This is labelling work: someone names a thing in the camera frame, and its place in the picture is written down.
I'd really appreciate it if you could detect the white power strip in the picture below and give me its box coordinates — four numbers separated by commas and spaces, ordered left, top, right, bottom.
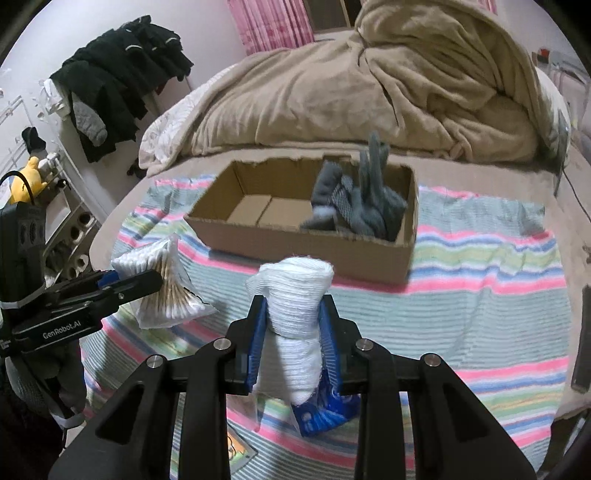
531, 46, 579, 69

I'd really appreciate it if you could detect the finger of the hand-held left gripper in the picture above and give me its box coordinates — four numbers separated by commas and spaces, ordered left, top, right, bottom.
45, 270, 122, 296
28, 270, 163, 324

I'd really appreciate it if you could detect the yellow plush toy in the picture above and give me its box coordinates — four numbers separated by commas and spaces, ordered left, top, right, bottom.
9, 157, 48, 205

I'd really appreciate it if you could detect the black cable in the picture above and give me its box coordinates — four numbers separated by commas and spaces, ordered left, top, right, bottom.
553, 154, 591, 224

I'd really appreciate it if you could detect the small black sock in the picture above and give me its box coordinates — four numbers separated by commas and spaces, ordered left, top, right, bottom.
21, 127, 47, 154

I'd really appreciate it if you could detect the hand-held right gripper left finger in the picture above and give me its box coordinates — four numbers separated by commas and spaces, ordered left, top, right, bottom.
48, 294, 269, 480

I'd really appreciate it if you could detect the beige blanket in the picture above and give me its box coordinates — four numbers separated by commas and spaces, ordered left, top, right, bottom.
185, 0, 561, 162

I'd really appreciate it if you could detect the cardboard box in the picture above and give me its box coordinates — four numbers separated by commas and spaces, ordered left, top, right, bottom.
184, 157, 419, 284

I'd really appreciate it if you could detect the white shelf rack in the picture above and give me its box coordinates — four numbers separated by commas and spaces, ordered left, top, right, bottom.
0, 92, 101, 289

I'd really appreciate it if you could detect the striped towel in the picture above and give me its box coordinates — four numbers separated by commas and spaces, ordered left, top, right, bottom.
81, 174, 571, 480

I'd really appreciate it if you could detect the cotton swab bag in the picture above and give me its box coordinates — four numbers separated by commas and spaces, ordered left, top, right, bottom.
112, 234, 218, 329

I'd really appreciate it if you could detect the white patterned quilt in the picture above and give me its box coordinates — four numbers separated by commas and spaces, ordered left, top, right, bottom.
139, 62, 243, 177

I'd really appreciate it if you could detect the white gauze roll packet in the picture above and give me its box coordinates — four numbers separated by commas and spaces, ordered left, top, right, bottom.
246, 257, 361, 437

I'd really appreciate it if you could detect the dark grey sock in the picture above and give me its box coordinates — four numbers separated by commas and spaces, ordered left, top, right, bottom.
300, 161, 356, 230

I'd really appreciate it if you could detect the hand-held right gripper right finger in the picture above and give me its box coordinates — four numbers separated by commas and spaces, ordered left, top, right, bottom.
318, 294, 537, 480

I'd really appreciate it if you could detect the grey knit glove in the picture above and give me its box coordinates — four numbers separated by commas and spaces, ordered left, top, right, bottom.
339, 131, 409, 241

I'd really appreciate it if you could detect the pink curtain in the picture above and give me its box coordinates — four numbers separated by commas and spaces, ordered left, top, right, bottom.
227, 0, 315, 57

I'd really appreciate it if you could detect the pile of black clothes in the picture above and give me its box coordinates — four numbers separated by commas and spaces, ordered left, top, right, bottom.
50, 15, 195, 163

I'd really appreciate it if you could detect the small printed packet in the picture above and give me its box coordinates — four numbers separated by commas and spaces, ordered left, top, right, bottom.
225, 431, 257, 474

